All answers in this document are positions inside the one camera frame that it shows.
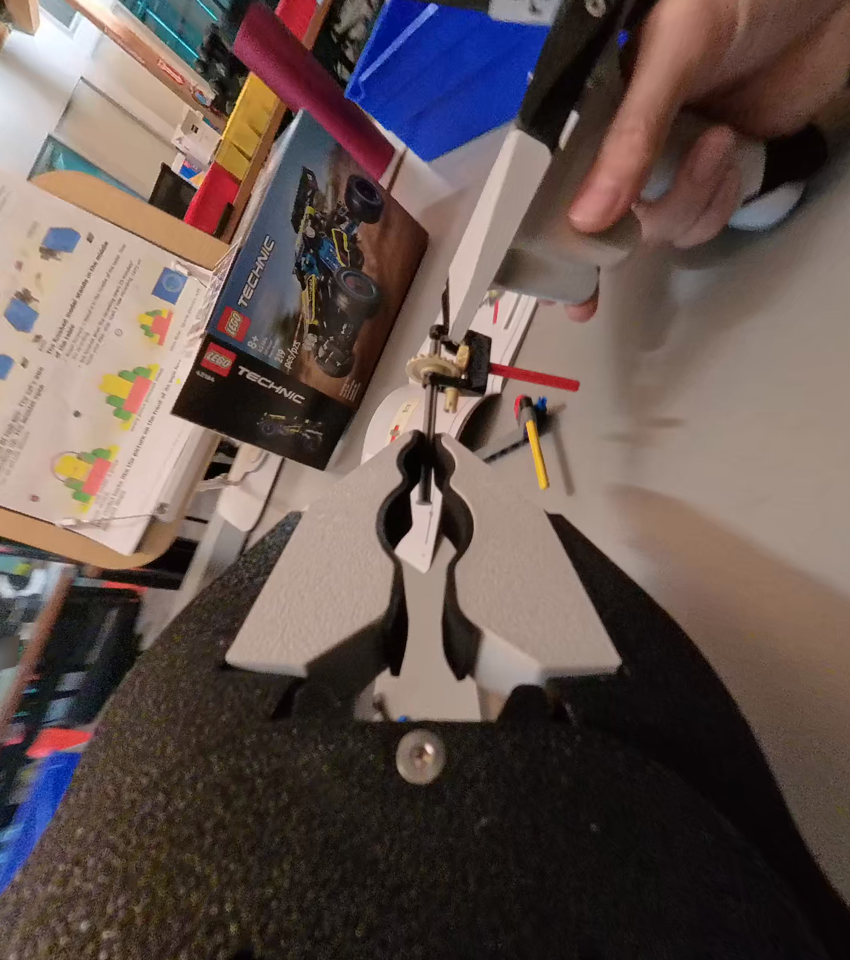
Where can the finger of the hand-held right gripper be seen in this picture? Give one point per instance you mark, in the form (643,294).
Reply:
(503,202)

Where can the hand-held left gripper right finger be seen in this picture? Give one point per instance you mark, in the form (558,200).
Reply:
(537,592)

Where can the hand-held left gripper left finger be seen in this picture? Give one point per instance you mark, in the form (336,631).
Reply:
(320,592)

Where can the lego gear axle assembly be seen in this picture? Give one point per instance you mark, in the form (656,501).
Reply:
(479,358)

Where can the small Lego parts cluster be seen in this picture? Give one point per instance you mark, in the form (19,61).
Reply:
(537,450)

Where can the grey lego axle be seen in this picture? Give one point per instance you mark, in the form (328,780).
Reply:
(563,450)

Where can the lego set box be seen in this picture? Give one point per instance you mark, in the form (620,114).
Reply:
(305,300)

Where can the person's right hand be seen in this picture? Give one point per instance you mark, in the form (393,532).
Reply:
(732,67)

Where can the tagged blue storage bin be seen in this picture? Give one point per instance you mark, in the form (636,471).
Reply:
(455,67)

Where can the white plastic device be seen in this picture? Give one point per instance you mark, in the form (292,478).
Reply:
(244,506)

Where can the open instruction booklet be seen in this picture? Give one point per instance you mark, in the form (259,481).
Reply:
(383,412)

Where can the maroon foam roll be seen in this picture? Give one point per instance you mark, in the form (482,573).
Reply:
(305,75)

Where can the yellow storage bin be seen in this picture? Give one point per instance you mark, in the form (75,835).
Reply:
(252,127)

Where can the red storage bin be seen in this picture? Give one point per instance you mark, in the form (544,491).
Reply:
(214,199)

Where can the white carton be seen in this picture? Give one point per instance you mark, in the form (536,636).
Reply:
(196,135)

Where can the printed paper sheet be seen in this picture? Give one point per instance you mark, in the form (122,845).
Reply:
(57,337)

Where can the wooden board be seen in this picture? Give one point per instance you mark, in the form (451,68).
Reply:
(132,219)

